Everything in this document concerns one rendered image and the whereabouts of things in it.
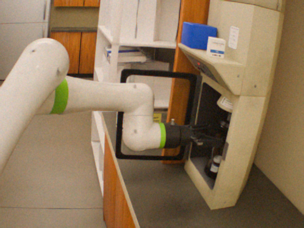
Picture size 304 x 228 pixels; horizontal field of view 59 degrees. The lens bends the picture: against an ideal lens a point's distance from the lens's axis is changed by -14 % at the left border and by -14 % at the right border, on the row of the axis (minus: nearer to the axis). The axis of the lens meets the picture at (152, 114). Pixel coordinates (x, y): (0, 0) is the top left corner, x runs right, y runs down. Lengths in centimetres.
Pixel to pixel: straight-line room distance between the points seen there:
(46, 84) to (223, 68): 52
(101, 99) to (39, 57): 34
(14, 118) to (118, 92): 47
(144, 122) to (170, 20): 136
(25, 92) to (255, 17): 69
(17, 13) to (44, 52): 512
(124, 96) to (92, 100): 12
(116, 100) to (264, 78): 49
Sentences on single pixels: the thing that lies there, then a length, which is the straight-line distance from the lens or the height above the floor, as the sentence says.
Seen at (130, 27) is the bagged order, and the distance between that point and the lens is 223.
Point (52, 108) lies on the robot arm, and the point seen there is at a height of 136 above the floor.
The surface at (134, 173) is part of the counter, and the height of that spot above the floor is 94.
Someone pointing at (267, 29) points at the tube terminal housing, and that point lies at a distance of 98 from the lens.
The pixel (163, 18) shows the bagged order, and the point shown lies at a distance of 228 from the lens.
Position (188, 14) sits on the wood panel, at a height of 163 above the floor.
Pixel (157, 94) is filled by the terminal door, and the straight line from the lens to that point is 122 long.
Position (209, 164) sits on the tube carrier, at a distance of 122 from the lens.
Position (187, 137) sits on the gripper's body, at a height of 121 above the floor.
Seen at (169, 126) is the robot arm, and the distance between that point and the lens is 107.
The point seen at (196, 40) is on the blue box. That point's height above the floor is 154.
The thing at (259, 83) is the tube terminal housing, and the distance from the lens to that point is 101.
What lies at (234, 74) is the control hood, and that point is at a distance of 94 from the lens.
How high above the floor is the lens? 167
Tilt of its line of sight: 22 degrees down
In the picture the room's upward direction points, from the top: 7 degrees clockwise
